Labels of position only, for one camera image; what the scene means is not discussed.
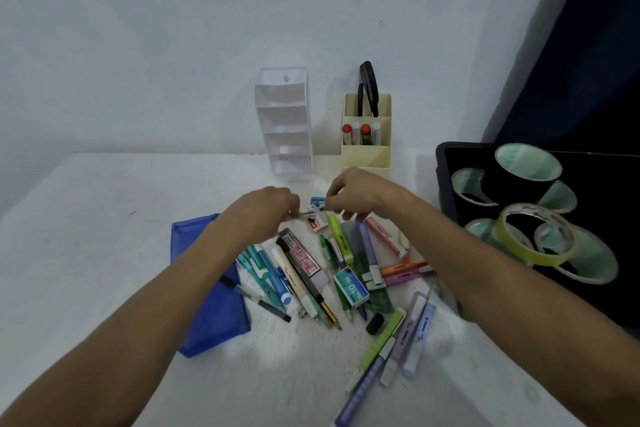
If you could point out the red capped black marker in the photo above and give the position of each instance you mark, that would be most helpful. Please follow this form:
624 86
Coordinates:
365 129

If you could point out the black plastic tray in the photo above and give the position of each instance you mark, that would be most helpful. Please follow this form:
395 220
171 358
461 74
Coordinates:
615 191

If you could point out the yellow clear tape roll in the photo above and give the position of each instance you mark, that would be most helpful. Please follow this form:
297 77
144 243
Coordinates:
505 236

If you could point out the blue mesh pencil pouch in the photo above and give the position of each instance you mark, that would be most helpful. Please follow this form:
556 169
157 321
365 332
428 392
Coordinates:
215 316

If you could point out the small blue sharpener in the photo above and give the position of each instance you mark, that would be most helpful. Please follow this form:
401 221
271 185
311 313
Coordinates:
317 201

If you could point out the dark blue curtain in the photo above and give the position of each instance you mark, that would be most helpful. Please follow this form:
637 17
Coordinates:
590 41

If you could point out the cream pen holder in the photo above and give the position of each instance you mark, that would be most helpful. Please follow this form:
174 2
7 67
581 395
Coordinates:
365 159

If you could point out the person's left forearm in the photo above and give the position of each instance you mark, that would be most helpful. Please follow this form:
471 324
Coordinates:
115 336

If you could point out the small black cap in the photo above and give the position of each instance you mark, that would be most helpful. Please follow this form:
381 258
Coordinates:
375 324

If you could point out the clear tiered organizer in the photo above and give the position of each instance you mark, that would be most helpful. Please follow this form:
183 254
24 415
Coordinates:
282 141

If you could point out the person's right hand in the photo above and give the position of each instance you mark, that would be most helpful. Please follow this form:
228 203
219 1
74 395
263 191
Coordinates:
370 194

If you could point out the person's left hand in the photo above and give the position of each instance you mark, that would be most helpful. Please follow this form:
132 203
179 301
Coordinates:
262 214

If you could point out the white eraser red label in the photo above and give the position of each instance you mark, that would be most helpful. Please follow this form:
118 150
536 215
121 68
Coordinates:
317 222

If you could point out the pile of pens and markers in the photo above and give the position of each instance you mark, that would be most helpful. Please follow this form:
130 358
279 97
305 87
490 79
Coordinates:
310 271

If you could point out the person's right forearm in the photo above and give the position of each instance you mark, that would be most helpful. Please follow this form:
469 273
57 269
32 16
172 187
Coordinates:
525 291

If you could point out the red capped white marker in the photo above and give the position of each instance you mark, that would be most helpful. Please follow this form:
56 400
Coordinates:
346 128

